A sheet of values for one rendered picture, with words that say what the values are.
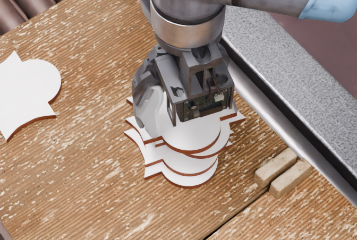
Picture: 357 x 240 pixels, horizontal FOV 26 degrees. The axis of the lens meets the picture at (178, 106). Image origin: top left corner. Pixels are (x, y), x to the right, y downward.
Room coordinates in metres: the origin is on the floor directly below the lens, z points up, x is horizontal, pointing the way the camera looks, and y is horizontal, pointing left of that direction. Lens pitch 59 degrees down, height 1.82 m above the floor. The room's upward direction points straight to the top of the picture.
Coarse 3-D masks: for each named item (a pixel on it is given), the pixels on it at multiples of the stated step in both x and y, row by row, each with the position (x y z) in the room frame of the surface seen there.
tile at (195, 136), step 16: (160, 112) 0.49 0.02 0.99; (224, 112) 0.49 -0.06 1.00; (160, 128) 0.46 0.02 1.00; (176, 128) 0.46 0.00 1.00; (192, 128) 0.46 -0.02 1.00; (208, 128) 0.46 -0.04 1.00; (144, 144) 0.45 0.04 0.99; (176, 144) 0.44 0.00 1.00; (192, 144) 0.44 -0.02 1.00; (208, 144) 0.44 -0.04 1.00
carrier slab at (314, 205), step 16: (320, 176) 0.43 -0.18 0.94; (288, 192) 0.41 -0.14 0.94; (304, 192) 0.41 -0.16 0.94; (320, 192) 0.41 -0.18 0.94; (336, 192) 0.41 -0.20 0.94; (256, 208) 0.38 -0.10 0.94; (272, 208) 0.38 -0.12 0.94; (288, 208) 0.38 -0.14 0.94; (304, 208) 0.38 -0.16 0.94; (320, 208) 0.38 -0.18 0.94; (336, 208) 0.38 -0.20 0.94; (352, 208) 0.38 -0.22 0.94; (240, 224) 0.36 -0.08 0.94; (256, 224) 0.36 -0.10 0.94; (272, 224) 0.36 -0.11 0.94; (288, 224) 0.36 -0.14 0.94; (304, 224) 0.36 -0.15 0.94; (320, 224) 0.36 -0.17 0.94; (336, 224) 0.36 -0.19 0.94; (352, 224) 0.36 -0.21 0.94
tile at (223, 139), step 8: (224, 120) 0.49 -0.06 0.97; (232, 120) 0.49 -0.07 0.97; (240, 120) 0.49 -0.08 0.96; (224, 128) 0.48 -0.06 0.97; (224, 136) 0.47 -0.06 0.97; (160, 144) 0.46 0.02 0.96; (216, 144) 0.46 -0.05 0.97; (224, 144) 0.46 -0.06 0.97; (200, 152) 0.45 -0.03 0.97; (208, 152) 0.45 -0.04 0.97; (216, 152) 0.45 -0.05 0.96
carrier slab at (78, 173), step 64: (64, 0) 0.71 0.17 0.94; (128, 0) 0.71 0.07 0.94; (64, 64) 0.60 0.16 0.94; (128, 64) 0.60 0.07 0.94; (64, 128) 0.50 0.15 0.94; (128, 128) 0.50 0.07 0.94; (256, 128) 0.50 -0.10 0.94; (0, 192) 0.41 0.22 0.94; (64, 192) 0.41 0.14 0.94; (128, 192) 0.41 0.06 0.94; (192, 192) 0.41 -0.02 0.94; (256, 192) 0.41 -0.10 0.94
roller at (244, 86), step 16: (240, 80) 0.58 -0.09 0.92; (256, 96) 0.56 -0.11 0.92; (256, 112) 0.53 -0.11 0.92; (272, 112) 0.53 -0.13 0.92; (272, 128) 0.51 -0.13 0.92; (288, 128) 0.51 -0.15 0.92; (288, 144) 0.48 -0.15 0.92; (304, 144) 0.48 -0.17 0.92; (320, 160) 0.46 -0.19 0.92; (336, 176) 0.44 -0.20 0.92; (352, 192) 0.41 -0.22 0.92
